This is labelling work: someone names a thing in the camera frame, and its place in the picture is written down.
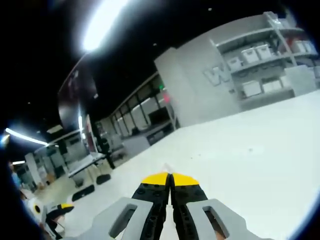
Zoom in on black monitor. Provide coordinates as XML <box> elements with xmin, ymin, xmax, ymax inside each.
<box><xmin>147</xmin><ymin>109</ymin><xmax>166</xmax><ymax>124</ymax></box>

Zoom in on black mouse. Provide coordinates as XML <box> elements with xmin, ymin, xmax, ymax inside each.
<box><xmin>96</xmin><ymin>174</ymin><xmax>112</xmax><ymax>186</ymax></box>

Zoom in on grey low cabinet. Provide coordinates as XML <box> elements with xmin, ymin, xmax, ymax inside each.
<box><xmin>144</xmin><ymin>124</ymin><xmax>176</xmax><ymax>146</ymax></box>

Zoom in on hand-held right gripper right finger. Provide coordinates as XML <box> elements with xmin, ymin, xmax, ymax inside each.
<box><xmin>170</xmin><ymin>172</ymin><xmax>273</xmax><ymax>240</ymax></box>

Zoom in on thin ceiling light strip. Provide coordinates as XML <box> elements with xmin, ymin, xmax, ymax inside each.
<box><xmin>5</xmin><ymin>127</ymin><xmax>49</xmax><ymax>146</ymax></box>

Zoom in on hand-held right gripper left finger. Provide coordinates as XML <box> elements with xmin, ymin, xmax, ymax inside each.
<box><xmin>59</xmin><ymin>172</ymin><xmax>171</xmax><ymax>240</ymax></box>

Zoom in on white side desk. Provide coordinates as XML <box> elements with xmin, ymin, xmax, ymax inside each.
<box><xmin>67</xmin><ymin>152</ymin><xmax>107</xmax><ymax>186</ymax></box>

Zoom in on grey metal shelving unit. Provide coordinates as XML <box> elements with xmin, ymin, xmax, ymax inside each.
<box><xmin>209</xmin><ymin>11</ymin><xmax>320</xmax><ymax>101</ymax></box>

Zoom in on rows of white storage boxes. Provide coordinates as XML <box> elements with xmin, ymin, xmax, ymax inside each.
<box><xmin>226</xmin><ymin>39</ymin><xmax>318</xmax><ymax>98</ymax></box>

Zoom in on grey board panel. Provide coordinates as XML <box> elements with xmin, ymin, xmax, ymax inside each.
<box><xmin>284</xmin><ymin>64</ymin><xmax>317</xmax><ymax>97</ymax></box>

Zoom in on open laptop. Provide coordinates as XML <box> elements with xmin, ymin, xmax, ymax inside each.
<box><xmin>83</xmin><ymin>113</ymin><xmax>100</xmax><ymax>155</ymax></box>

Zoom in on dark hanging ceiling banner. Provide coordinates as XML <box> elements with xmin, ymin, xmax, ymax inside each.
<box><xmin>57</xmin><ymin>52</ymin><xmax>97</xmax><ymax>126</ymax></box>

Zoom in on clear resealable bag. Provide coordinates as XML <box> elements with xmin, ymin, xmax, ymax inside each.
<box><xmin>162</xmin><ymin>162</ymin><xmax>180</xmax><ymax>240</ymax></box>

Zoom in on bright ceiling light strip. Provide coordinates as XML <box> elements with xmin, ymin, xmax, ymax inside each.
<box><xmin>82</xmin><ymin>0</ymin><xmax>131</xmax><ymax>52</ymax></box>

